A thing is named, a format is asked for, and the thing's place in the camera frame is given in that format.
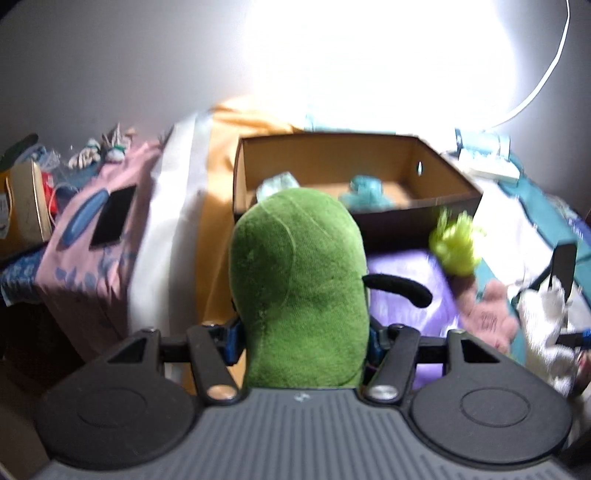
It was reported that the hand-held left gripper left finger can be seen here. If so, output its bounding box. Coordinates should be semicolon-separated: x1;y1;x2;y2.
99;320;246;408

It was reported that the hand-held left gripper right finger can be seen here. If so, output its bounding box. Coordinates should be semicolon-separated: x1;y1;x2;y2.
361;322;513;403

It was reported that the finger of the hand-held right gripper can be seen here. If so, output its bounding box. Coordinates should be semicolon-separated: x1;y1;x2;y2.
556;329;591;352
526;240;579;306

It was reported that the green plush toy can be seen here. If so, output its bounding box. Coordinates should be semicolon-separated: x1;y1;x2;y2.
228;188;433;389

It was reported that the brown cardboard box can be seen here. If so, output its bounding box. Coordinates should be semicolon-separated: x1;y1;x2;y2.
232;133;484;241

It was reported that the light blue soft toy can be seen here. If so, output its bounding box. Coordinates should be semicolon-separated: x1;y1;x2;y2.
256;172;301;200

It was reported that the white plush toy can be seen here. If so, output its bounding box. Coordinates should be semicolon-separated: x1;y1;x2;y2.
516;281;583;395

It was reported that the purple cloth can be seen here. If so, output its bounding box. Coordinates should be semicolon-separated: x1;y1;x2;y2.
367;248;463;393

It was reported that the teal cloth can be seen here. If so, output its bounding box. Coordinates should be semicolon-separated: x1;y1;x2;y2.
473;154;591;370

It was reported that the pink doll with yellow-green hair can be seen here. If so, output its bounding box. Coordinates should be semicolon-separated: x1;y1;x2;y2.
428;209;521;354

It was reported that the white power strip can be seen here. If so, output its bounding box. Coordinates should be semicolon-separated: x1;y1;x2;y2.
461;161;520;184

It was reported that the orange blanket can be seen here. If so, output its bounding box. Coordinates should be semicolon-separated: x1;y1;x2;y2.
182;104;308;398

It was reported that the white sheet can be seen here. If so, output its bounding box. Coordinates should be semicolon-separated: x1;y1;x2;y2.
127;113;214;384

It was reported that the light blue device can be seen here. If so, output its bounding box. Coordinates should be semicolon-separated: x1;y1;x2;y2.
454;128;511;163

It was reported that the teal fluffy toy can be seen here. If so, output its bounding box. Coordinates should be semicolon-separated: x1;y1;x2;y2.
339;175;396;213

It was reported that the pink printed blanket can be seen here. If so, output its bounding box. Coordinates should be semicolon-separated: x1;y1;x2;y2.
34;138;163;337

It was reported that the black flat rectangle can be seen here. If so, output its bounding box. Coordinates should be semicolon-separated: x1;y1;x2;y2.
89;185;138;247

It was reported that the pile of small white toys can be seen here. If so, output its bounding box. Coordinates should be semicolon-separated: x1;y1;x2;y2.
68;124;137;171

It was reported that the yellow paper box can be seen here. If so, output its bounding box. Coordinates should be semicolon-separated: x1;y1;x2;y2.
0;161;53;257

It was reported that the white cable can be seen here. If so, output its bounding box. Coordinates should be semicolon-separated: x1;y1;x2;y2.
487;0;571;132

